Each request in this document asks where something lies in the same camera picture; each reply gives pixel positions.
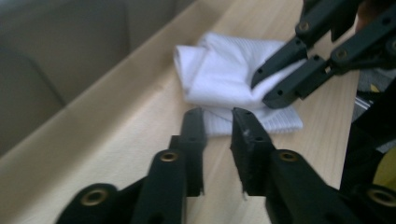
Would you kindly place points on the brown translucent divided storage box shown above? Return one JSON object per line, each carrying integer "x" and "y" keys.
{"x": 62, "y": 62}

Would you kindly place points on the metal floor rail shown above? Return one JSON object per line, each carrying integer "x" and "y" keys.
{"x": 362, "y": 102}

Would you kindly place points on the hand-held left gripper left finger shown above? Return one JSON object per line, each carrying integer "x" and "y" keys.
{"x": 194, "y": 140}

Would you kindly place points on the white sock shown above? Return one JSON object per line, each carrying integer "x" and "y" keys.
{"x": 218, "y": 71}
{"x": 280, "y": 123}

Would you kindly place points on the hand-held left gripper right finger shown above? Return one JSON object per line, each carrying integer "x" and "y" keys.
{"x": 252, "y": 149}

